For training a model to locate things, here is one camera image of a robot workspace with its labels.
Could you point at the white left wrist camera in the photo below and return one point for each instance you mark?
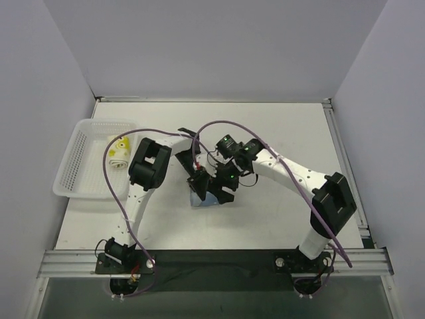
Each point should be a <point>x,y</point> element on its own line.
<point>205,161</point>

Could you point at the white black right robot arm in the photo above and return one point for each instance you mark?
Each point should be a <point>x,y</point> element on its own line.
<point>329,197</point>

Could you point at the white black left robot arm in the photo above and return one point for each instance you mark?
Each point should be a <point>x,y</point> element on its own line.
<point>146,173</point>

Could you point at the white perforated plastic basket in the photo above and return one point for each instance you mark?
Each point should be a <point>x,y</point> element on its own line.
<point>80,174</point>

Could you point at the yellow green patterned towel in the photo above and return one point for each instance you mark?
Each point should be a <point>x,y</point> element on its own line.
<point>119,153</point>

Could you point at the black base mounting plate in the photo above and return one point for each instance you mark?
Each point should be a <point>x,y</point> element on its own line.
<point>217,271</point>

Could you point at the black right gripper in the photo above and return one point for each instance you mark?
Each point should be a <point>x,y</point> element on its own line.
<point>219,191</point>

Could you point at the light blue towel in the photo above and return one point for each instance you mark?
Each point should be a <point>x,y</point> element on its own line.
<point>196,201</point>

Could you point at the aluminium right side rail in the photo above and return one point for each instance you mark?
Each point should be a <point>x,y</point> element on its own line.
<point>344,154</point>

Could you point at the aluminium front rail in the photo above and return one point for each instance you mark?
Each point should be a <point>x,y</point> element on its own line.
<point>85,263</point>

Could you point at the aluminium rail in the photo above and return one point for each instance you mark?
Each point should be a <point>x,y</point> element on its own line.
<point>344,154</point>
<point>85,263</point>

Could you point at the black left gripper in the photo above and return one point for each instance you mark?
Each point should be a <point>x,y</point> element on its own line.
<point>198,183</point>

